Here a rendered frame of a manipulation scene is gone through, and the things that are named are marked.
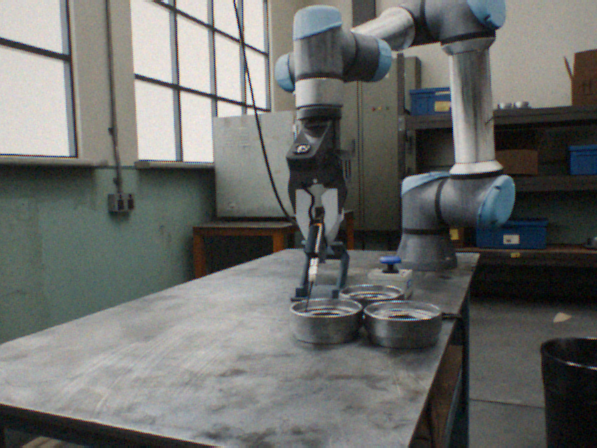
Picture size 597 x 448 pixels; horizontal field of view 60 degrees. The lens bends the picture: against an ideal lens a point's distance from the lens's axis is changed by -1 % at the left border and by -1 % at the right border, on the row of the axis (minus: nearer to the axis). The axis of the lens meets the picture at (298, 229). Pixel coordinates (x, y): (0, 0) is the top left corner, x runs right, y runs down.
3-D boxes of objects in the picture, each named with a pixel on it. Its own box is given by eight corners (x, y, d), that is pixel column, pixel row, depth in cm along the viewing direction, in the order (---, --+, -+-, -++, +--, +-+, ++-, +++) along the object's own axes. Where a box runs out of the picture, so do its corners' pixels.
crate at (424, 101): (477, 118, 432) (477, 91, 430) (477, 113, 396) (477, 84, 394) (414, 122, 449) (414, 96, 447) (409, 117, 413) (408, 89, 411)
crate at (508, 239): (546, 244, 418) (547, 217, 416) (547, 251, 384) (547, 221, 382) (479, 243, 441) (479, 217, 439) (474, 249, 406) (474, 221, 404)
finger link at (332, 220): (353, 241, 85) (347, 185, 85) (343, 245, 80) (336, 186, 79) (335, 242, 86) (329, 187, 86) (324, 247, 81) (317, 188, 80)
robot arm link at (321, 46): (355, 10, 81) (318, -2, 75) (357, 82, 82) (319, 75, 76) (319, 22, 86) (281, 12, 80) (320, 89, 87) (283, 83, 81)
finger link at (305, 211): (322, 242, 87) (326, 187, 86) (310, 247, 82) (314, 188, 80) (305, 240, 88) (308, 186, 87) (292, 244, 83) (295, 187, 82)
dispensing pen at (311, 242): (292, 303, 75) (312, 205, 83) (301, 314, 78) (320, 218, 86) (306, 304, 74) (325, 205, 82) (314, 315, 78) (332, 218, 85)
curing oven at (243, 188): (306, 222, 301) (303, 109, 295) (216, 222, 324) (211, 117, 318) (339, 214, 358) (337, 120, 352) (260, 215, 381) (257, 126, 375)
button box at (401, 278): (406, 300, 94) (406, 274, 93) (368, 298, 97) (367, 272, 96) (413, 291, 101) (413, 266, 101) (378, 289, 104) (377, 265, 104)
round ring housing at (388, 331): (451, 349, 67) (451, 318, 66) (370, 351, 67) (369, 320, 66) (430, 326, 77) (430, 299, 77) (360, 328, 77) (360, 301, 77)
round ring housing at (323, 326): (299, 349, 68) (298, 319, 68) (283, 328, 79) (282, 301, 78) (374, 341, 71) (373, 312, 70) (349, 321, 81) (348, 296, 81)
